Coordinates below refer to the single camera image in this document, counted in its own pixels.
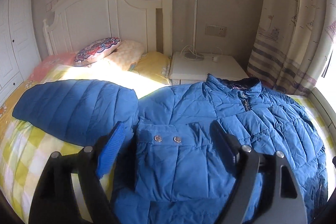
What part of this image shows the blue puffer down jacket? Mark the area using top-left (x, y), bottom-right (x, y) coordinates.
top-left (13, 75), bottom-right (328, 223)

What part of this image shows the yellow checkered bed quilt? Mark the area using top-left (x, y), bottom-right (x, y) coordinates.
top-left (1, 65), bottom-right (335, 223)

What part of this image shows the pink pillow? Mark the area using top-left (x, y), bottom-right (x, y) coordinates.
top-left (28, 52), bottom-right (76, 82)

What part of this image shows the white bedside table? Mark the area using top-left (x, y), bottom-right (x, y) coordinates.
top-left (169, 52), bottom-right (248, 85)

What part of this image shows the slim white desk lamp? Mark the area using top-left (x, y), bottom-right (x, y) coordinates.
top-left (184, 0), bottom-right (204, 61)

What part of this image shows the white wardrobe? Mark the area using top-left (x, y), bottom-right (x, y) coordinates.
top-left (0, 0), bottom-right (41, 103)

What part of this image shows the floral patterned pillow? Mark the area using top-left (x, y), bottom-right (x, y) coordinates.
top-left (73, 37), bottom-right (121, 67)

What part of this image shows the patterned cream curtain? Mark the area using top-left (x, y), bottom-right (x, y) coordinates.
top-left (247, 0), bottom-right (335, 96)

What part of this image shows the cream dotted pillow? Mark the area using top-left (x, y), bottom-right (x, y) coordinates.
top-left (106, 40), bottom-right (145, 68)

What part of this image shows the yellow pillow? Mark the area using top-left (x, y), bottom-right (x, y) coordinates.
top-left (129, 52), bottom-right (171, 85)

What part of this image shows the white wooden headboard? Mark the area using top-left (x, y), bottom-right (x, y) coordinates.
top-left (43, 0), bottom-right (173, 56)

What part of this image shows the white cable with plug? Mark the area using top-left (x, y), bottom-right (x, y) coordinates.
top-left (179, 44), bottom-right (222, 63)

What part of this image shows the wall power socket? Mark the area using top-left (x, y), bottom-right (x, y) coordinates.
top-left (205, 24), bottom-right (227, 38)

